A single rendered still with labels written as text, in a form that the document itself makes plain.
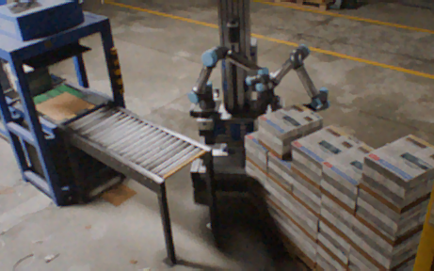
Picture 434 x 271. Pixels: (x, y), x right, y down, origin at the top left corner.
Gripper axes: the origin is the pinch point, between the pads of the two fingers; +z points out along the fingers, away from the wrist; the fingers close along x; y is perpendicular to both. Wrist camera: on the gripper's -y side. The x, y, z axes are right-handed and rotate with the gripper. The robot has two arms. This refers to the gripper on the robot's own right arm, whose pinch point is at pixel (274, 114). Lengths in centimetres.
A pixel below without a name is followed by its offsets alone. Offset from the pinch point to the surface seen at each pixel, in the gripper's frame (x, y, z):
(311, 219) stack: -19, 37, 72
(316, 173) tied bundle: -18, 57, 38
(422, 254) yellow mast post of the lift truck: -38, 146, 66
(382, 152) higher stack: -10, 108, 28
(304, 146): -16, 49, 21
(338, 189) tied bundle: -19, 74, 48
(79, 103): -109, -147, -56
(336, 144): 2, 58, 26
